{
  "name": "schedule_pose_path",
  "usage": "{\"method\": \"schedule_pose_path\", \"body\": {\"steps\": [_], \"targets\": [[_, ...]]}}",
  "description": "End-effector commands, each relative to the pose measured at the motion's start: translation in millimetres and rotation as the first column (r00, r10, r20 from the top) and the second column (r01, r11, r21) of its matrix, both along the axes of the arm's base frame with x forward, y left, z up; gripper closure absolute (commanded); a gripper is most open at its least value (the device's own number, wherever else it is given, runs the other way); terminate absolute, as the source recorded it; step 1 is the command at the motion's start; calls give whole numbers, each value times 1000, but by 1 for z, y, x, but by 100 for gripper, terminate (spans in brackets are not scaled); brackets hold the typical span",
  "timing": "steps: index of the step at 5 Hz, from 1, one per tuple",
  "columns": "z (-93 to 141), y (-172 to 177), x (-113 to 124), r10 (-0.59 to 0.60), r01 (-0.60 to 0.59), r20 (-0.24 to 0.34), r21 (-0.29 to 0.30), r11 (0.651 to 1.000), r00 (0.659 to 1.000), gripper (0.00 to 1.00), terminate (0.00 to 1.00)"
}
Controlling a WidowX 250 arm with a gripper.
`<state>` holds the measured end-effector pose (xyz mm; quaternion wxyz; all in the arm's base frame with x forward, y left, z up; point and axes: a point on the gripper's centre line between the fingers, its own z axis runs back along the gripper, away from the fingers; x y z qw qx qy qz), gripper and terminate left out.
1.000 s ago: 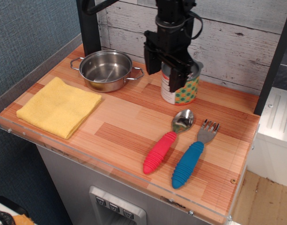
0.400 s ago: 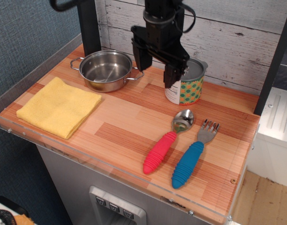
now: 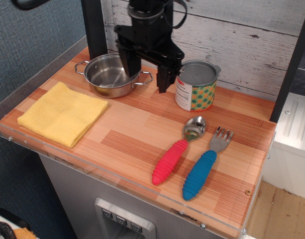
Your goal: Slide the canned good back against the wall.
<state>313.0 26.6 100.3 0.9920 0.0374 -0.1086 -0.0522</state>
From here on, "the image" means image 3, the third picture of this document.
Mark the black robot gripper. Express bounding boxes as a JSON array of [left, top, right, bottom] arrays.
[[114, 12, 185, 93]]

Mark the toy can with dotted label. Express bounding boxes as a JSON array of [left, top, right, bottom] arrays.
[[175, 60, 221, 112]]

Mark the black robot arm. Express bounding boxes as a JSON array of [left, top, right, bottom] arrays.
[[114, 0, 186, 93]]

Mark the stainless steel toy pot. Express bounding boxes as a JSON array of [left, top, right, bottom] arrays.
[[75, 53, 154, 99]]

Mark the yellow folded cloth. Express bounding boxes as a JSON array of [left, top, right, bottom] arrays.
[[17, 82, 108, 148]]

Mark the silver toy cabinet front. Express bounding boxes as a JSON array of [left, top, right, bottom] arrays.
[[38, 153, 217, 239]]

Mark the silver dispenser button panel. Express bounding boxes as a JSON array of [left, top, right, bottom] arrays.
[[95, 197, 157, 239]]

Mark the white toy appliance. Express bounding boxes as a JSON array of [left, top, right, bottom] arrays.
[[262, 93, 305, 198]]

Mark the orange object bottom left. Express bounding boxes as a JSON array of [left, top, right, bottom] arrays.
[[13, 228, 37, 239]]

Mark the spoon with red handle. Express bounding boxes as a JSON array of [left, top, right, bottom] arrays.
[[152, 116, 206, 185]]

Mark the left black vertical post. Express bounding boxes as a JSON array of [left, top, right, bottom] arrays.
[[81, 0, 107, 60]]

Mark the fork with blue handle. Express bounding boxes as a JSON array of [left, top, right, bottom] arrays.
[[182, 126, 233, 201]]

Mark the clear acrylic guard rail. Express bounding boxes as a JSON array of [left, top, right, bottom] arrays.
[[0, 38, 276, 239]]

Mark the black braided cable sleeve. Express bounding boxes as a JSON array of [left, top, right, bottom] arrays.
[[10, 0, 51, 11]]

